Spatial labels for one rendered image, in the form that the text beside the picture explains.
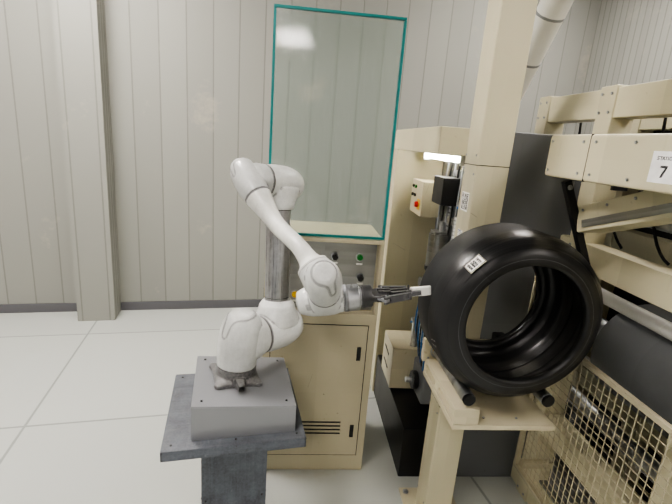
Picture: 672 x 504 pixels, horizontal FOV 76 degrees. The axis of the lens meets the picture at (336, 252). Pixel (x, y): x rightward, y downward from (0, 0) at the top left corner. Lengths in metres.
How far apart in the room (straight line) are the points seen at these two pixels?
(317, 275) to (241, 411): 0.66
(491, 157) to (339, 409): 1.42
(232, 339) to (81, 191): 2.71
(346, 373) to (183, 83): 2.93
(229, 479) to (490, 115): 1.70
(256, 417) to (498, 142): 1.34
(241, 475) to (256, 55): 3.38
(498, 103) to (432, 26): 3.03
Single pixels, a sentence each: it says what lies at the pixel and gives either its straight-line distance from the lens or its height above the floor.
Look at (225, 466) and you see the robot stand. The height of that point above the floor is 0.46.
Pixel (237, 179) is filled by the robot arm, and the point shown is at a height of 1.54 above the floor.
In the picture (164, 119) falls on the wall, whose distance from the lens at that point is 4.20.
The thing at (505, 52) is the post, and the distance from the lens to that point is 1.77.
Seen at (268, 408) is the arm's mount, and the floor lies 0.76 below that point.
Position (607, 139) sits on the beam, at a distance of 1.57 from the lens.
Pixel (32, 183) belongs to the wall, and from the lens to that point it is 4.49.
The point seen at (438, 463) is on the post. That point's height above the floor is 0.33.
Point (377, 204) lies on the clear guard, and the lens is 1.99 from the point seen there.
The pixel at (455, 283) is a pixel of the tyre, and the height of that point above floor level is 1.30.
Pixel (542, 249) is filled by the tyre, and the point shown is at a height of 1.43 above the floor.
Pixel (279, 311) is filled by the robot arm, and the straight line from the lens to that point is 1.77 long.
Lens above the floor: 1.70
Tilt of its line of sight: 14 degrees down
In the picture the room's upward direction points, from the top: 4 degrees clockwise
